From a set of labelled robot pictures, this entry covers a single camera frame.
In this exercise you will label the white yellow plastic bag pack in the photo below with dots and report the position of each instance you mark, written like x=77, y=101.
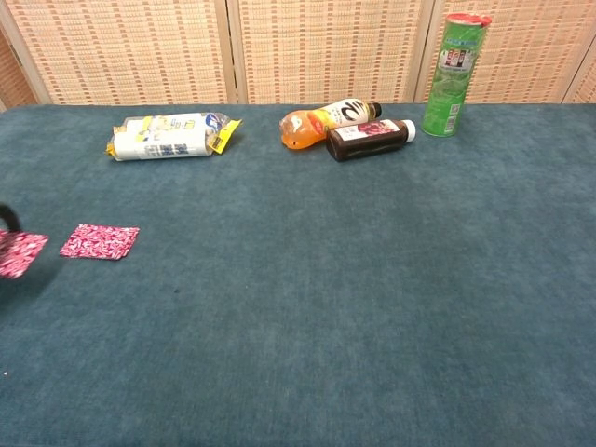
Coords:
x=158, y=139

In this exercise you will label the woven bamboo screen panel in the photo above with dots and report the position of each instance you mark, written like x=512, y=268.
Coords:
x=526, y=51
x=584, y=86
x=125, y=51
x=11, y=79
x=326, y=46

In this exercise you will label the green chips can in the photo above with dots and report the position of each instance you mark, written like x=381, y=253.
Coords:
x=449, y=79

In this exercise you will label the pink patterned card pack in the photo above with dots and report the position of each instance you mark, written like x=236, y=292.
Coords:
x=100, y=241
x=18, y=251

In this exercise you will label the teal table cloth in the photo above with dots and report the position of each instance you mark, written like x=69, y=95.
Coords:
x=298, y=288

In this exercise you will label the beige black left robot hand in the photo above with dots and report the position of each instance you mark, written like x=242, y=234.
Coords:
x=11, y=216

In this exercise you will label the orange drink bottle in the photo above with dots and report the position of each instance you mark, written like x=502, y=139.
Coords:
x=302, y=128

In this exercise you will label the dark juice bottle white cap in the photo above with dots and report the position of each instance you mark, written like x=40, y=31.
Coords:
x=368, y=139

